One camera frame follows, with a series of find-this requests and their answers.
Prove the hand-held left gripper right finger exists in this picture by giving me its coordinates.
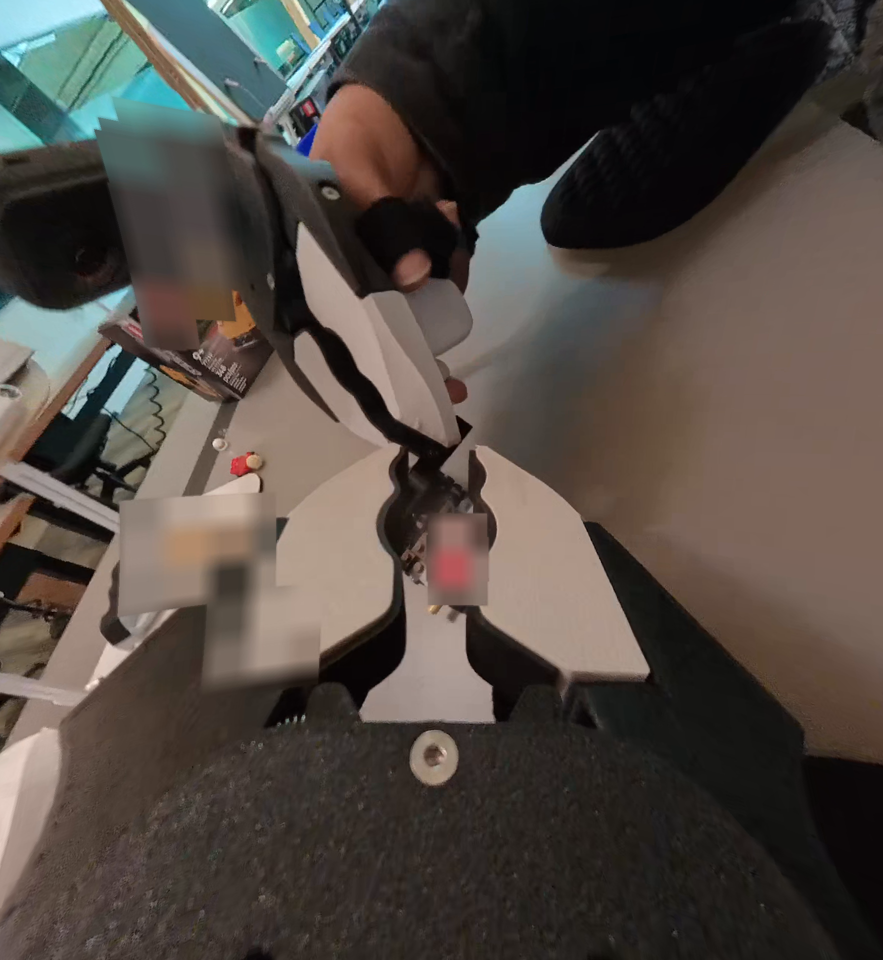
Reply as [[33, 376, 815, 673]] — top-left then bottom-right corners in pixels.
[[465, 445, 651, 723]]

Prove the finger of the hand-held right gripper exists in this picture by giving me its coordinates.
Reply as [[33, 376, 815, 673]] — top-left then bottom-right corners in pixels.
[[293, 328, 413, 453], [295, 223, 464, 450]]

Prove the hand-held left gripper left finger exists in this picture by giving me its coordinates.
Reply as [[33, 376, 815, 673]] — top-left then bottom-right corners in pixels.
[[275, 448, 407, 714]]

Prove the partly built brick car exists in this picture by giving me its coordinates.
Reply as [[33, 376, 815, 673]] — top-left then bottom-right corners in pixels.
[[392, 448, 489, 624]]

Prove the person's right forearm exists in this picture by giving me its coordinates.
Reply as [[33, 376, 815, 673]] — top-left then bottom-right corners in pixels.
[[329, 0, 836, 252]]

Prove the person's right hand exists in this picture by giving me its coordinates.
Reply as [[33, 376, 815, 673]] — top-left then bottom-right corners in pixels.
[[308, 82, 480, 406]]

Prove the black toy car box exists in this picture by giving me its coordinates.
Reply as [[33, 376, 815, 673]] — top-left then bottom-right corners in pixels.
[[98, 288, 276, 404]]

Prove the grey wooden-edged table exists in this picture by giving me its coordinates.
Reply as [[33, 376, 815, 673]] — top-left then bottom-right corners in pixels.
[[100, 0, 293, 125]]

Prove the black office chair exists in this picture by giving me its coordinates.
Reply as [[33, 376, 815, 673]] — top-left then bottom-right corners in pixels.
[[25, 412, 150, 504]]

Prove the white wooden book stand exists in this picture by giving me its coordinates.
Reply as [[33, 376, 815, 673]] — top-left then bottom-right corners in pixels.
[[0, 330, 263, 710]]

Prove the black coiled cable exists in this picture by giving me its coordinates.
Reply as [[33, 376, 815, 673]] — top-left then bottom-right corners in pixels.
[[141, 367, 169, 451]]

